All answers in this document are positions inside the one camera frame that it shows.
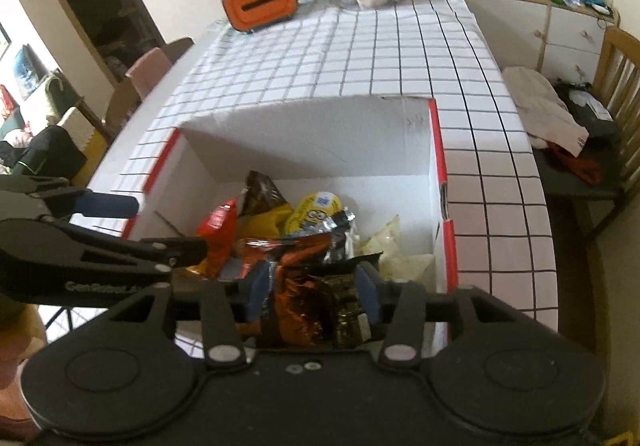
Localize dark brown snack packet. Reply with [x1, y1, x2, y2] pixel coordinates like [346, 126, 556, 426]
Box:
[242, 170, 290, 218]

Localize pink cloth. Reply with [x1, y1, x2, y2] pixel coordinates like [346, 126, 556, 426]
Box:
[125, 48, 173, 100]

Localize chair with yellow cushion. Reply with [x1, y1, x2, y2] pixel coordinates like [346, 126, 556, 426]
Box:
[50, 104, 108, 177]

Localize dark red snack bag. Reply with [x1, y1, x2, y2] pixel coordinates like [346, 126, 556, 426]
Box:
[240, 232, 383, 349]

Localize black bag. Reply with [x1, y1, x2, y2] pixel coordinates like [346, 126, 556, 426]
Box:
[555, 82, 618, 139]

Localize white cloth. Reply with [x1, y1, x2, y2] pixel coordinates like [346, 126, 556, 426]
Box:
[501, 66, 590, 158]

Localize white cabinet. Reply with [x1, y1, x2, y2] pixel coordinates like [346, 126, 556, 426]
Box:
[435, 0, 621, 87]

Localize dark wooden chair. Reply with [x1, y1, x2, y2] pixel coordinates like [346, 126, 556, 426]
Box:
[102, 37, 195, 142]

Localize pale yellow snack packet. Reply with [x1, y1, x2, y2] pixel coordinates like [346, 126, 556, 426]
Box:
[352, 213, 436, 284]

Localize red orange snack bag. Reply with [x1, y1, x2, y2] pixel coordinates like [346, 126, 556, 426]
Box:
[192, 199, 241, 279]

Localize red cloth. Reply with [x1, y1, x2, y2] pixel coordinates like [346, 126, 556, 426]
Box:
[547, 142, 601, 184]

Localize white cardboard box red edges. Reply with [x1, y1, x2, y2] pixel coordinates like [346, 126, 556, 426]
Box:
[122, 95, 458, 362]

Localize silver packet with black stripe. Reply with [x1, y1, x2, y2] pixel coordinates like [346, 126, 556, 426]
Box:
[322, 207, 358, 269]

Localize person's left forearm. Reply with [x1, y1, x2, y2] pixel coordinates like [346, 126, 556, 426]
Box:
[0, 303, 48, 432]

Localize blue snack packet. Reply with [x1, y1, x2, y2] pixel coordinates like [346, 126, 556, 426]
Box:
[222, 259, 253, 282]

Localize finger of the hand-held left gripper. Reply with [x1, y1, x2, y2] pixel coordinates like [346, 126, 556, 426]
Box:
[30, 215, 208, 277]
[0, 175, 141, 222]

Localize wooden slatted chair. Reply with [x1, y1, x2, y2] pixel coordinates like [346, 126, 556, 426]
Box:
[530, 25, 640, 237]

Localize black jacket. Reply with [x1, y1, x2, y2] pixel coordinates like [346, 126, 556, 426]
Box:
[15, 125, 88, 179]

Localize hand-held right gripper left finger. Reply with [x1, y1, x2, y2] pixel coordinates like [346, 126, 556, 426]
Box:
[107, 271, 268, 369]

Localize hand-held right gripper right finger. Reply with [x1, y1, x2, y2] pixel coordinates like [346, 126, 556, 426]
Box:
[354, 262, 526, 369]

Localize orange tissue box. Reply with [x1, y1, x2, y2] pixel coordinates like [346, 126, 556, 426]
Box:
[221, 0, 300, 34]

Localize yellow cartoon snack packet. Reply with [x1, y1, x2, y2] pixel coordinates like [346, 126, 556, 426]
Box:
[284, 191, 346, 237]

